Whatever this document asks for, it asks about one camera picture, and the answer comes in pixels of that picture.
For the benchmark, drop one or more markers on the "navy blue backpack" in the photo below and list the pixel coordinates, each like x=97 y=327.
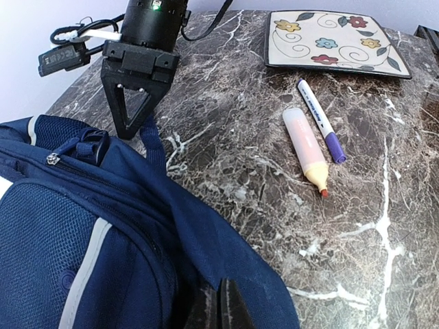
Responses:
x=96 y=235

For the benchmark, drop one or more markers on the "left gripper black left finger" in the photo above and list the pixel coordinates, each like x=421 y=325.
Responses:
x=205 y=310

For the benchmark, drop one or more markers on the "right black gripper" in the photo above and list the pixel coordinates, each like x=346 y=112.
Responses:
x=148 y=72

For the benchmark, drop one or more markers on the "floral square ceramic plate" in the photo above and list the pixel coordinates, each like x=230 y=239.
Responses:
x=331 y=41

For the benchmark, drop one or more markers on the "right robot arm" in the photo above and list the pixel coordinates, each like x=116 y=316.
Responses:
x=152 y=24

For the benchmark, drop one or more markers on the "blue capped white marker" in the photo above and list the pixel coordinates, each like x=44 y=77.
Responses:
x=326 y=129

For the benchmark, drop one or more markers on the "pink highlighter pen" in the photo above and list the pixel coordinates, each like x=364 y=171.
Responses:
x=308 y=151

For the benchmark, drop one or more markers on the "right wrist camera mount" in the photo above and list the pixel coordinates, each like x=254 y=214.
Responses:
x=69 y=50

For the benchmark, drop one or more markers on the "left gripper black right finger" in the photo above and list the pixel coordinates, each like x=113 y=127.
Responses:
x=233 y=313

